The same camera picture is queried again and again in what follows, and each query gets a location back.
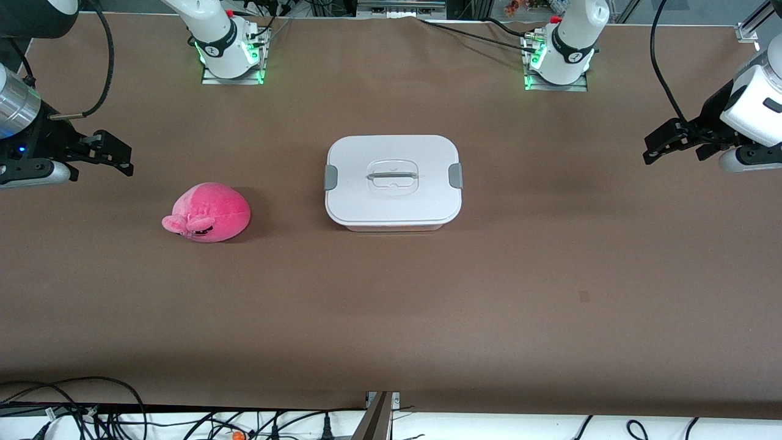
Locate pink plush toy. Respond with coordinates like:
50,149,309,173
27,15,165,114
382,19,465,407
161,182,252,243

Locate white box lid grey clips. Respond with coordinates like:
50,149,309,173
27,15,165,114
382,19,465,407
324,135,463,226

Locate translucent plastic storage box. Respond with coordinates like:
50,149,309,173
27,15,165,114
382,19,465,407
341,220,448,233

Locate brown table cover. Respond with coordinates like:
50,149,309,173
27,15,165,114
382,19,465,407
0,11,782,422

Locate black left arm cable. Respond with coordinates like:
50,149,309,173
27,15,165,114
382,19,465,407
650,0,691,123

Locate aluminium frame profile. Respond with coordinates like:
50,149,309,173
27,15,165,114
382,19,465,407
736,0,782,43

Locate black looped cable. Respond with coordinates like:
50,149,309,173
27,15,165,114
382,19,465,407
0,376,148,440

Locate black cable on table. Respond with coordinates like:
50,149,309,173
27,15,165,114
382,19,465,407
418,18,539,53

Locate metal frame bracket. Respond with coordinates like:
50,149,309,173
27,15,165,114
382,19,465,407
357,0,447,15

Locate camera mount post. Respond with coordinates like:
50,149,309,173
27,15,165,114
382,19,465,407
351,391,401,440

